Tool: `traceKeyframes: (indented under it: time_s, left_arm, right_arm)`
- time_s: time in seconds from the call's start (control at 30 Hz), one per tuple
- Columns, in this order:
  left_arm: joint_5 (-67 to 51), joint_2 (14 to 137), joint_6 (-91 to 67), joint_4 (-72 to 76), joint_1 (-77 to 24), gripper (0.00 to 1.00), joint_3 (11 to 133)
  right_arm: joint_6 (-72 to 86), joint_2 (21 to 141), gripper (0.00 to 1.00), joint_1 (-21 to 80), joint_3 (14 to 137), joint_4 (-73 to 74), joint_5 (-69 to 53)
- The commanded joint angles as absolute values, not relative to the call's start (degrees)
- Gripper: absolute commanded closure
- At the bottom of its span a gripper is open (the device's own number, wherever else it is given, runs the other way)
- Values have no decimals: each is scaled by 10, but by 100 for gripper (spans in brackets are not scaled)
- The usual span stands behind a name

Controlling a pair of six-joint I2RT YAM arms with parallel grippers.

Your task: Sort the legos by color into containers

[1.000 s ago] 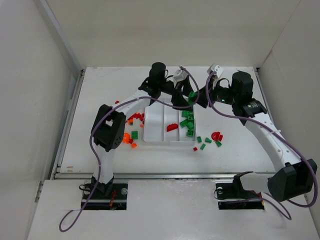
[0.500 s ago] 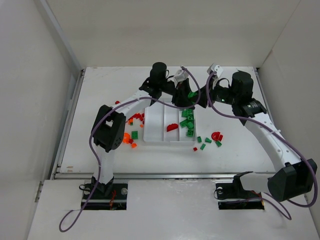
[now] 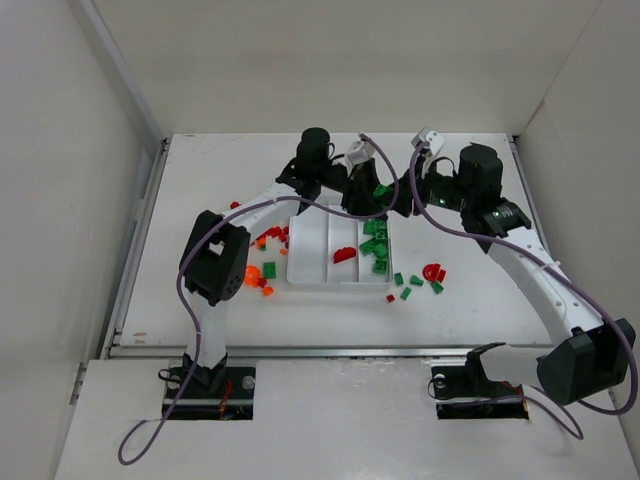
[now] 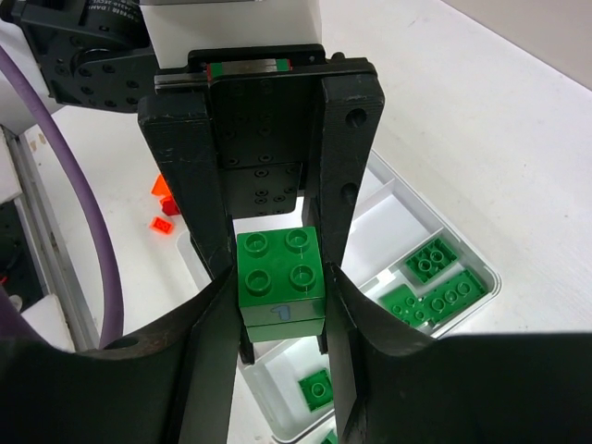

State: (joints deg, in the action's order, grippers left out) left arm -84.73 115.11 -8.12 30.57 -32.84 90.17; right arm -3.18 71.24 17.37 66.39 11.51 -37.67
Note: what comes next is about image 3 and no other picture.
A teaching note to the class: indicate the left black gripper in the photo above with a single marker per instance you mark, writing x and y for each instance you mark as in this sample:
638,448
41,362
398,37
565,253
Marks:
362,188

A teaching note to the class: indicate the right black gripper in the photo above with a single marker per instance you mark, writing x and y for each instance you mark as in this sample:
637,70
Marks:
409,190

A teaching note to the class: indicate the red arch lego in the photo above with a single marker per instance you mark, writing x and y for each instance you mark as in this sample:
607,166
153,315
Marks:
343,254

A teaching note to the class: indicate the red green lego tower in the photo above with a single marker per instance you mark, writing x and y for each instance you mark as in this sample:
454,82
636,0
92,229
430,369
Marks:
382,190

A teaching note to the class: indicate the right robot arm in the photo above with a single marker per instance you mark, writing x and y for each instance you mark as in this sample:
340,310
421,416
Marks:
591,352

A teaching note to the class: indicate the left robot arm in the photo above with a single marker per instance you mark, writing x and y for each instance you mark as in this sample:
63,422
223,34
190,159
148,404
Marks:
213,264

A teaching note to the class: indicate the green lego pile in tray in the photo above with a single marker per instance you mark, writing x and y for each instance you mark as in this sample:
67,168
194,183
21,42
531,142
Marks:
375,244

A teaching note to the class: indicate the white three-compartment tray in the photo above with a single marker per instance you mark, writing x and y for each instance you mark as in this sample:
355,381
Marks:
314,236

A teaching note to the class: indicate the red lego pile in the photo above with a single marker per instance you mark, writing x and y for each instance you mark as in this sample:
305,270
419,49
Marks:
276,233

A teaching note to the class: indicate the red semicircle lego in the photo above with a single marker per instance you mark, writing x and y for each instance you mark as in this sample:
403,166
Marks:
434,273

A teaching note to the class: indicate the green sloped lego piece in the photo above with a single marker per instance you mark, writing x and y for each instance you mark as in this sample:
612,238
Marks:
417,281

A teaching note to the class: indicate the small green lego brick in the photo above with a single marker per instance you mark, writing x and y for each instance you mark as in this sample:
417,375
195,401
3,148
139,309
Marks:
437,287

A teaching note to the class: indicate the green square lego plate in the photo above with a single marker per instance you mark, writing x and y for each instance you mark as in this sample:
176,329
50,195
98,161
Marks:
269,270

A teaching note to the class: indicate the orange dome lego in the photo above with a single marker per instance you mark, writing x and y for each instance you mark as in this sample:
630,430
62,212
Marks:
252,276

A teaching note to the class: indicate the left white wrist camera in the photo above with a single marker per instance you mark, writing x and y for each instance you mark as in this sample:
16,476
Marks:
357,153

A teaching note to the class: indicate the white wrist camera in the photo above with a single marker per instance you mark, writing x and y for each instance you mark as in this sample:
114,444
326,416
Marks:
357,153
428,142

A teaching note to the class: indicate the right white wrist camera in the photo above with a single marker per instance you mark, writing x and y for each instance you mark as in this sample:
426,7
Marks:
428,142

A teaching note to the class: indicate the aluminium rail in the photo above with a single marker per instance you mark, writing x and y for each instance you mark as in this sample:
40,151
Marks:
122,352

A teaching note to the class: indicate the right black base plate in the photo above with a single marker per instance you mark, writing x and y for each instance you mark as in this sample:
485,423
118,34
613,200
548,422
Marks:
461,394

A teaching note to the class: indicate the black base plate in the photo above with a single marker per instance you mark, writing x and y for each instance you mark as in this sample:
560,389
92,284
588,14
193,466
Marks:
231,399
461,394

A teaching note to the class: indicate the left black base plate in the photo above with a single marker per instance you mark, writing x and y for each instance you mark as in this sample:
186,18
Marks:
231,399

